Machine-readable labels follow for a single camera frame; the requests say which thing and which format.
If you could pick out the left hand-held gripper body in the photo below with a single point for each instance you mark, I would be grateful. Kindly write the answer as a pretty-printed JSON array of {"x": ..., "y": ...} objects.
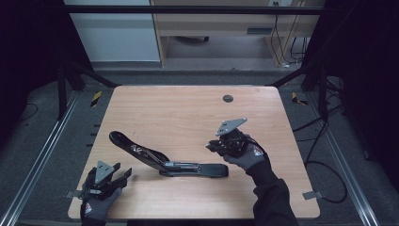
[{"x": 103, "y": 172}]

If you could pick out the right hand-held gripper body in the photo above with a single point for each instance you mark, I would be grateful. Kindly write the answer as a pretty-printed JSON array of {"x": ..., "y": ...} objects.
[{"x": 232, "y": 138}]

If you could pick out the black stapler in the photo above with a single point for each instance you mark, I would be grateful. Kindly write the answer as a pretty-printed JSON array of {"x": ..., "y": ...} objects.
[{"x": 175, "y": 168}]

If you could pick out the person's right hand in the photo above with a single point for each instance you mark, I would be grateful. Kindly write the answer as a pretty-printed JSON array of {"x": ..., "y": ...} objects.
[{"x": 249, "y": 157}]

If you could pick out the person's left hand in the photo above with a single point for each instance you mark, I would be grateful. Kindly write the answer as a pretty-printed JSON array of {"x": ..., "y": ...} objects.
[{"x": 100, "y": 207}]

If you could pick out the light wooden desk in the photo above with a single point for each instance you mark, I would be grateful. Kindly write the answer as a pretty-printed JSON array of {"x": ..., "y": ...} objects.
[{"x": 216, "y": 23}]

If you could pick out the white cabinet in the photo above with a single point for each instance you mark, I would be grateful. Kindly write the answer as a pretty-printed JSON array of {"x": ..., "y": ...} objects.
[{"x": 116, "y": 37}]

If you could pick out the grey metal table bracket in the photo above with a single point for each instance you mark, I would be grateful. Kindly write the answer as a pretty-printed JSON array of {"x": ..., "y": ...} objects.
[
  {"x": 312, "y": 195},
  {"x": 73, "y": 194}
]

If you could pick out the aluminium floor rail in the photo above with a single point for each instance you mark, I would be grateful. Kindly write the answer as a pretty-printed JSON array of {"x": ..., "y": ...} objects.
[
  {"x": 40, "y": 153},
  {"x": 345, "y": 175}
]

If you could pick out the black metal frame strut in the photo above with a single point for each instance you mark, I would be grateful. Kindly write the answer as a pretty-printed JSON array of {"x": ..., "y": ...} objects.
[
  {"x": 322, "y": 94},
  {"x": 62, "y": 94}
]

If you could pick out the black horizontal frame bar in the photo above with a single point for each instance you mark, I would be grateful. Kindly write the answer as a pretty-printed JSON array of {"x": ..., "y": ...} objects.
[{"x": 188, "y": 9}]

